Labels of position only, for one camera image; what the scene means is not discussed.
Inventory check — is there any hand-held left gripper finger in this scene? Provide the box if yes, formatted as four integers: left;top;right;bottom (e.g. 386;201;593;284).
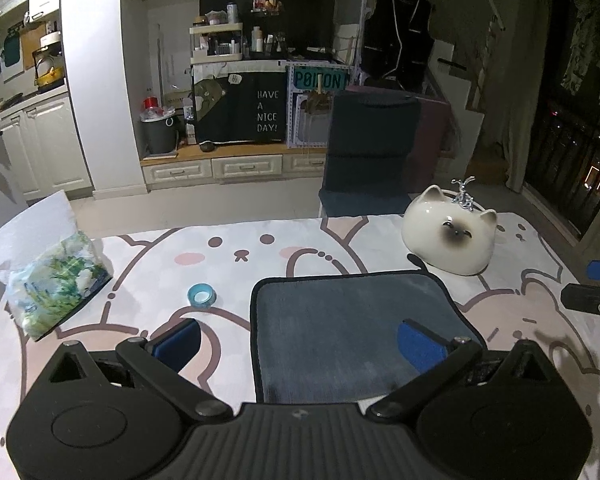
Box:
366;318;556;419

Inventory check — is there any grey towel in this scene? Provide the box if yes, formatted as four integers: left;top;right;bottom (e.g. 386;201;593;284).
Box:
250;269;489;406

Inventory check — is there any white cat-shaped ceramic jar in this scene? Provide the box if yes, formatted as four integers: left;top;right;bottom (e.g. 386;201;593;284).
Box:
401;176;499;277

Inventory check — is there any cartoon printed tablecloth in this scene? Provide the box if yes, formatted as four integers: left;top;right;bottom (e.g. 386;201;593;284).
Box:
0;212;600;480

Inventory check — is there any dark blue padded chair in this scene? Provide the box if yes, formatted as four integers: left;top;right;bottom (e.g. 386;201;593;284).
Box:
318;92;424;219

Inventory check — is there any small blue tape roll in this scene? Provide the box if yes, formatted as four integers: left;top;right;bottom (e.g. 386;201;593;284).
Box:
187;283;217;307

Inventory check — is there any hanging light patterned clothing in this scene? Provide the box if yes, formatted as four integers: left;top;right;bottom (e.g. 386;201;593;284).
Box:
559;0;600;97

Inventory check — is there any white drawer front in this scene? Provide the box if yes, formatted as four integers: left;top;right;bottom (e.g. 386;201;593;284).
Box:
211;154;284;179
148;158;214;184

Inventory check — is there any hanging brown brush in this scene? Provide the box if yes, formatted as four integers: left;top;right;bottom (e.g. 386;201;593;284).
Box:
304;75;334;116

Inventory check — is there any teal lettered sign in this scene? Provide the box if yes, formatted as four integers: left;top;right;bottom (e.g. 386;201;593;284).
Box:
292;67;349;94

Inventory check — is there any black lettered cloth cover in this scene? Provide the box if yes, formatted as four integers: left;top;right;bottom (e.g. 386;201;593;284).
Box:
192;70;287;145

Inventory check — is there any black jacket with white piping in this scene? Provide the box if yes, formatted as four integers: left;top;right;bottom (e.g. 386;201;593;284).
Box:
361;0;436;82

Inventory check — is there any grey trash bin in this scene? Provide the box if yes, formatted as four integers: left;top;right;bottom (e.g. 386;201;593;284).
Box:
139;110;182;156

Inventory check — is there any white two-tier shelf organizer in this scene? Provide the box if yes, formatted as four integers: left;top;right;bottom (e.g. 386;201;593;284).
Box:
189;22;245;65

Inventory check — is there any plastic bag with floral pack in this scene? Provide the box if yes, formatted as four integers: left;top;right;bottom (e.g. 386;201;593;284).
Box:
0;189;114;343

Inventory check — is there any white kitchen base cabinet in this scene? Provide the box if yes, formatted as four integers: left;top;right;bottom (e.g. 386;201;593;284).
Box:
0;91;94;202

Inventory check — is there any dish rack with yellow pot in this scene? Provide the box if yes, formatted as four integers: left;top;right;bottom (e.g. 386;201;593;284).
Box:
33;31;67;93

